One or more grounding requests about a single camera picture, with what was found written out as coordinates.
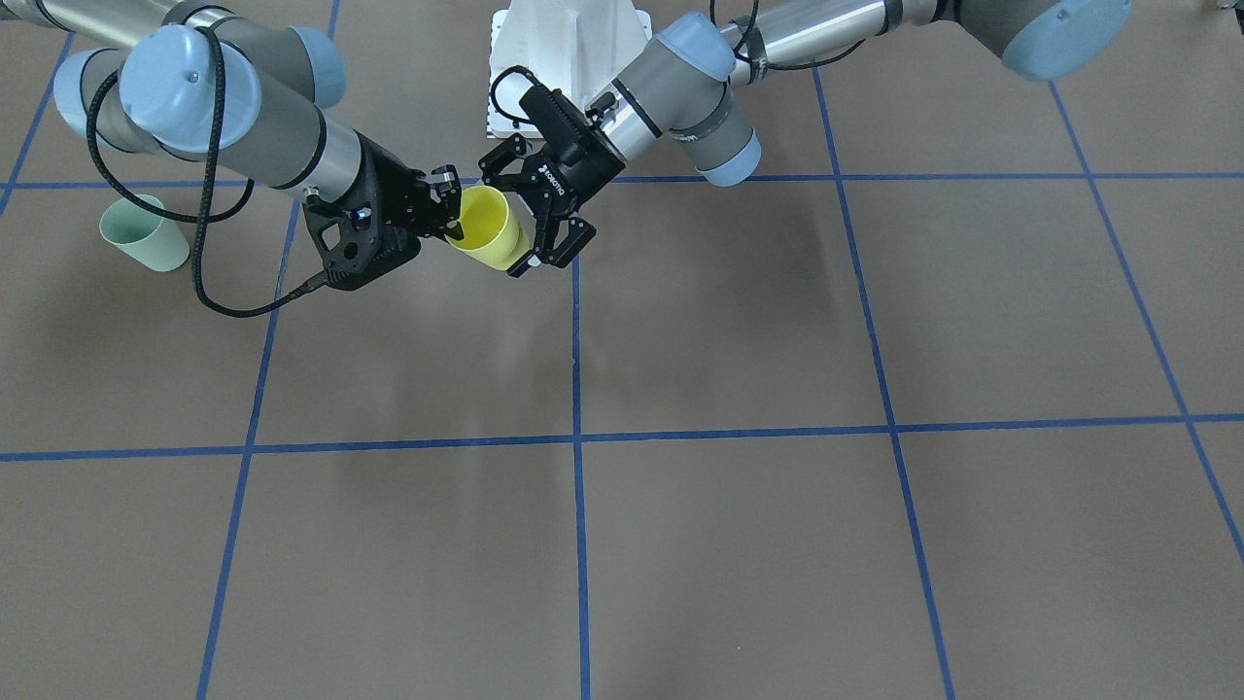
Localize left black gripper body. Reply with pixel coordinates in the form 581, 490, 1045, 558
519, 86, 624, 211

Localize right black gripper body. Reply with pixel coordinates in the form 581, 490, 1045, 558
301, 137, 435, 292

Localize yellow plastic cup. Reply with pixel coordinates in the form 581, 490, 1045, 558
447, 185, 532, 271

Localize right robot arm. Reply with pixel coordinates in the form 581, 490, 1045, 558
2, 1, 463, 292

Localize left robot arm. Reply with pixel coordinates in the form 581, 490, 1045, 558
480, 1, 1132, 276

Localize green plastic cup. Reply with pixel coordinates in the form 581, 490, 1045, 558
98, 198, 190, 274

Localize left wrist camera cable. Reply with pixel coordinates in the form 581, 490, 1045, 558
490, 63, 545, 127

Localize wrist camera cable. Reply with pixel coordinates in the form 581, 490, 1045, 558
86, 25, 331, 320
490, 63, 545, 127

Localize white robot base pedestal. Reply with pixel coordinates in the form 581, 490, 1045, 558
488, 1, 653, 108

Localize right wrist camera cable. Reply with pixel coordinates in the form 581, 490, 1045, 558
86, 25, 331, 320

